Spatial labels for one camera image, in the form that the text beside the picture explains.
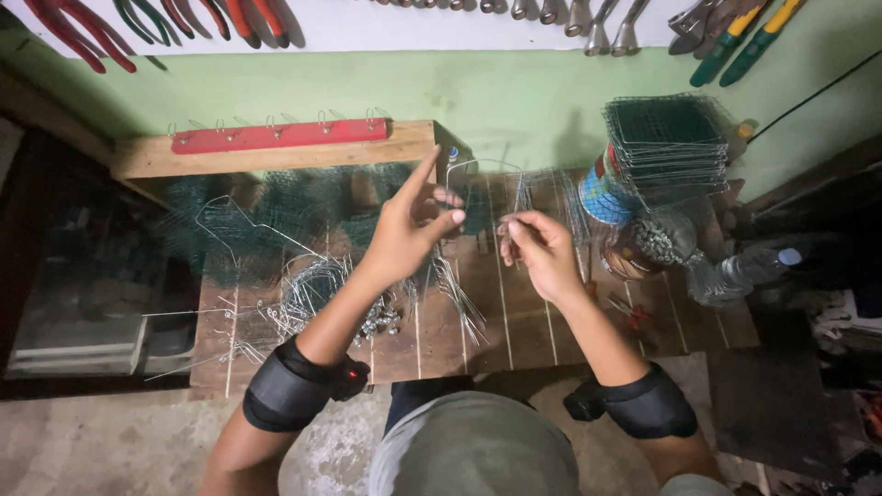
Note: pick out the person's dark trousers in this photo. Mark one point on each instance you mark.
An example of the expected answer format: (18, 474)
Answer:
(420, 399)

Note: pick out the pile of small metal nuts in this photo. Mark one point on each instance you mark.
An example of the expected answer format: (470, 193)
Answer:
(377, 324)

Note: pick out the yellow capped bottle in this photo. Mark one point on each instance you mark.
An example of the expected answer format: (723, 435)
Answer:
(743, 134)

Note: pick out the person's left hand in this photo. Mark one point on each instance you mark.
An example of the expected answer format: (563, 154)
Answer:
(399, 234)

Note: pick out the stack of green mesh squares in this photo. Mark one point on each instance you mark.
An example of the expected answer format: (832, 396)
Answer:
(665, 144)

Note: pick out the clear plastic bottle blue cap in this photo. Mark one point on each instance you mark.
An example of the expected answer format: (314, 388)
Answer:
(754, 265)

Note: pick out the person's grey shirt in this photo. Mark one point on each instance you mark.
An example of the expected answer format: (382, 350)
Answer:
(475, 448)

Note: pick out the row of hanging metal spanners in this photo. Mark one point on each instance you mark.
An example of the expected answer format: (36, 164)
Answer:
(596, 31)

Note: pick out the dark glass cabinet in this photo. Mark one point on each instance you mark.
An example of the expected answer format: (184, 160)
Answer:
(83, 275)

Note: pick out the jar of screws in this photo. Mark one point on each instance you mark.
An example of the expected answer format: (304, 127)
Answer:
(648, 244)

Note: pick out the wooden back board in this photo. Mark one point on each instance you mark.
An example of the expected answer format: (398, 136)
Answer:
(275, 158)

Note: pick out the small blue capped bottle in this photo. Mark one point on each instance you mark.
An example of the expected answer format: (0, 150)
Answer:
(453, 153)

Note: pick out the adjustable metal wrench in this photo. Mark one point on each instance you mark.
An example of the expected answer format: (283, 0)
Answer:
(689, 27)

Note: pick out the heap of clutter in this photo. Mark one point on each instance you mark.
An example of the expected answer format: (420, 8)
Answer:
(854, 372)

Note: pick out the blue patterned tin can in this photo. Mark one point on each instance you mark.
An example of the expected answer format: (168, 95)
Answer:
(603, 196)

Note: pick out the dark floor mat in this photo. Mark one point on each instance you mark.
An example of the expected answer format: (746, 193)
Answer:
(772, 406)

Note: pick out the clear plastic bag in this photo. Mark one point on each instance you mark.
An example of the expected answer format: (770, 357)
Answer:
(710, 282)

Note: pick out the white tool board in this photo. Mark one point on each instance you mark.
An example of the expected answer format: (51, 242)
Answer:
(344, 27)

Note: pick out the person's right hand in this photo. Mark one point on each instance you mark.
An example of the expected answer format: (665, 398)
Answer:
(548, 258)

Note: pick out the red hook rack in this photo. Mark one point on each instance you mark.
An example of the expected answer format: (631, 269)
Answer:
(275, 135)

